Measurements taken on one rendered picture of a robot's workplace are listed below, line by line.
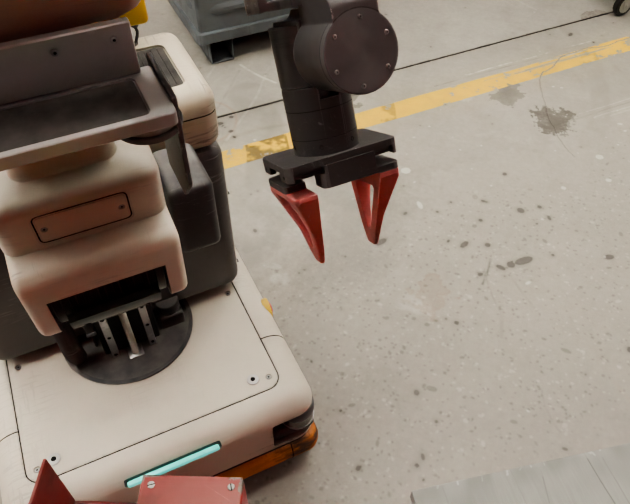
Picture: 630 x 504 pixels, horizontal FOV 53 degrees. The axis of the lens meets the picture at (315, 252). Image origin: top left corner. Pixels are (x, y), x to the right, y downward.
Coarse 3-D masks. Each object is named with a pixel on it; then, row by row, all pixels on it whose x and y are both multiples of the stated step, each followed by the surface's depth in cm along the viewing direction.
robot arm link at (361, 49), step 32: (256, 0) 48; (288, 0) 46; (320, 0) 42; (352, 0) 42; (320, 32) 43; (352, 32) 43; (384, 32) 43; (320, 64) 43; (352, 64) 43; (384, 64) 44
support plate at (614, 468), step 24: (576, 456) 44; (600, 456) 44; (624, 456) 44; (480, 480) 43; (504, 480) 43; (528, 480) 43; (552, 480) 43; (576, 480) 43; (600, 480) 43; (624, 480) 43
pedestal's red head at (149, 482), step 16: (48, 464) 64; (48, 480) 64; (144, 480) 65; (160, 480) 65; (176, 480) 65; (192, 480) 65; (208, 480) 65; (224, 480) 65; (240, 480) 65; (32, 496) 61; (48, 496) 64; (64, 496) 68; (144, 496) 64; (160, 496) 64; (176, 496) 64; (192, 496) 64; (208, 496) 64; (224, 496) 64; (240, 496) 64
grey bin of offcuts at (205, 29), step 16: (176, 0) 273; (192, 0) 247; (208, 0) 246; (224, 0) 249; (240, 0) 252; (272, 0) 257; (192, 16) 256; (208, 16) 251; (224, 16) 254; (240, 16) 257; (256, 16) 260; (272, 16) 263; (192, 32) 258; (208, 32) 255; (224, 32) 257; (240, 32) 260; (256, 32) 263; (208, 48) 263; (224, 48) 274
